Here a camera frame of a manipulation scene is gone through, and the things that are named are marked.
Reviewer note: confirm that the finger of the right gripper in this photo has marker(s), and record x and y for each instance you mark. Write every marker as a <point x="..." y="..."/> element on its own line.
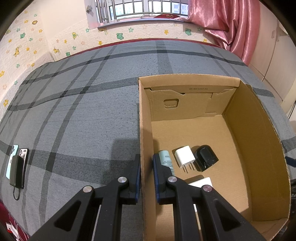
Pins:
<point x="290" y="161"/>

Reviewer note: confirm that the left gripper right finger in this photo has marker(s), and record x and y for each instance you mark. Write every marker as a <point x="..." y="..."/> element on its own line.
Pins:
<point x="199" y="213"/>

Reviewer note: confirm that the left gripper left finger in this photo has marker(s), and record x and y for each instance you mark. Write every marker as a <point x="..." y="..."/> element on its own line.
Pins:
<point x="94" y="213"/>

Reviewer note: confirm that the large white power adapter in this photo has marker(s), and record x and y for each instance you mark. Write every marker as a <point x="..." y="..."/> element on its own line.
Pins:
<point x="202" y="182"/>

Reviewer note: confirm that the black cylindrical cap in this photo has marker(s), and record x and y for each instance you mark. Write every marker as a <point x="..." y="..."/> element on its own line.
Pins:
<point x="205" y="157"/>

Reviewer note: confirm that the small white plug charger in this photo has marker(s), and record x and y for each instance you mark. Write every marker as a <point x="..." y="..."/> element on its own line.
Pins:
<point x="184" y="157"/>

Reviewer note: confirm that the light blue tube bottle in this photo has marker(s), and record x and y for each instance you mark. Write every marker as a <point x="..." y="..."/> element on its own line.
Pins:
<point x="166" y="160"/>

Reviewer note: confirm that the brown cardboard box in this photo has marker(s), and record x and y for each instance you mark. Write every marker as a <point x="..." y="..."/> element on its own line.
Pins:
<point x="177" y="110"/>

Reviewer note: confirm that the black power bank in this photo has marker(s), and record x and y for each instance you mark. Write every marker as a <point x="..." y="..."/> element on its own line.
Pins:
<point x="16" y="176"/>

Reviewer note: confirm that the phone with dark case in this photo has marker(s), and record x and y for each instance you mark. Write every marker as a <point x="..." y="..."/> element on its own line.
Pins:
<point x="24" y="153"/>

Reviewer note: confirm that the beige wardrobe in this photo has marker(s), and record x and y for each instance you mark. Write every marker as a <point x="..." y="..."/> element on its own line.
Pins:
<point x="273" y="60"/>

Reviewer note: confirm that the grey plaid bed cover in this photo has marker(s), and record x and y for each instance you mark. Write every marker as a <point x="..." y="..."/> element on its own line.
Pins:
<point x="79" y="118"/>

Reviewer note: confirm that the light green smartphone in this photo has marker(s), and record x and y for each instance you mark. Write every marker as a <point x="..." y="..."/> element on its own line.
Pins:
<point x="13" y="153"/>

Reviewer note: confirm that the pink satin curtain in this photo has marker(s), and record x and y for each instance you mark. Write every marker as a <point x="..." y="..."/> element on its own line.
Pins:
<point x="233" y="25"/>

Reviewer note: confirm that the barred window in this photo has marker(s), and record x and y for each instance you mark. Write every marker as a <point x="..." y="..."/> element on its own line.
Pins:
<point x="116" y="10"/>

